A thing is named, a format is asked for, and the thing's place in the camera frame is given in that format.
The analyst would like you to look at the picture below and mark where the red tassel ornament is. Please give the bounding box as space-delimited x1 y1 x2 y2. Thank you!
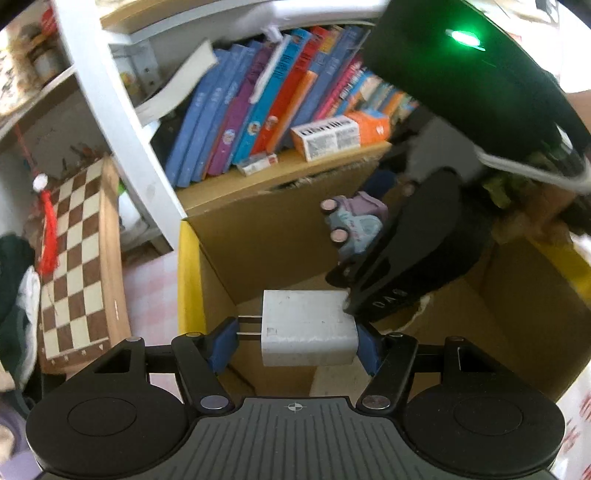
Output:
31 172 62 276

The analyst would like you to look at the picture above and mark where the row of colourful books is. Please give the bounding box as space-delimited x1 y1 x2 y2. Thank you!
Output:
164 24 419 189

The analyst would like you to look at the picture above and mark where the white cable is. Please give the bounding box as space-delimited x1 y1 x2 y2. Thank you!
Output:
475 147 591 195

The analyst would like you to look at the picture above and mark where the glass jar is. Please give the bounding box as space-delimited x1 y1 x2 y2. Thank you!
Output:
25 41 66 88

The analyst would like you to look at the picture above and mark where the white power adapter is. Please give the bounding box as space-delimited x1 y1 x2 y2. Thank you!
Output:
237 289 360 368

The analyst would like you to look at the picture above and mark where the dark green cloth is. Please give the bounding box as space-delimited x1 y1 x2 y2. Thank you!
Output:
0 233 43 404

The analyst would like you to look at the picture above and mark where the pink checked desktop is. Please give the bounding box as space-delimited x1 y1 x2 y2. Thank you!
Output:
119 251 186 385

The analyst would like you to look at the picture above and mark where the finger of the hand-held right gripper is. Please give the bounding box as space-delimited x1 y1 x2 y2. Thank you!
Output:
325 251 376 289
344 168 491 324

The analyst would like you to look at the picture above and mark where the white bookshelf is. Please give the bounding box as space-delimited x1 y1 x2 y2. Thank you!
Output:
52 0 394 256

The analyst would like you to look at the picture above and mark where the white and orange carton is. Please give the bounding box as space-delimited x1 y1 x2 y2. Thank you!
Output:
290 115 361 162

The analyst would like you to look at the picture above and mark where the small red and white box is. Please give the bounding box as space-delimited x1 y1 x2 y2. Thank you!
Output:
237 152 279 177

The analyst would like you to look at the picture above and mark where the orange tissue packet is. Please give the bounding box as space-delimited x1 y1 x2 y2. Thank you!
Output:
346 109 392 147

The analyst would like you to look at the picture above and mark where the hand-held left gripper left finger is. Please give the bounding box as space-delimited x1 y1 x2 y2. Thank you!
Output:
93 318 240 413

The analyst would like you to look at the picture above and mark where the purple and blue toy car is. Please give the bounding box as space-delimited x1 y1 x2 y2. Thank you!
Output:
320 193 392 260

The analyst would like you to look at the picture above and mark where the person's right forearm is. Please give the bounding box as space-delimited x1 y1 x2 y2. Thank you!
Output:
565 89 591 134

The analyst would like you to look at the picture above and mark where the cardboard box with yellow edge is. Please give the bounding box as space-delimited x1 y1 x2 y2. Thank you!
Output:
177 142 591 403

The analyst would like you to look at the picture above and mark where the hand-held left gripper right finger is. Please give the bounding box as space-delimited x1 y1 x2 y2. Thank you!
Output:
355 323 498 412

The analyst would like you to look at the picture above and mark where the wooden chessboard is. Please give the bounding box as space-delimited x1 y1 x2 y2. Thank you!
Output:
36 156 133 376

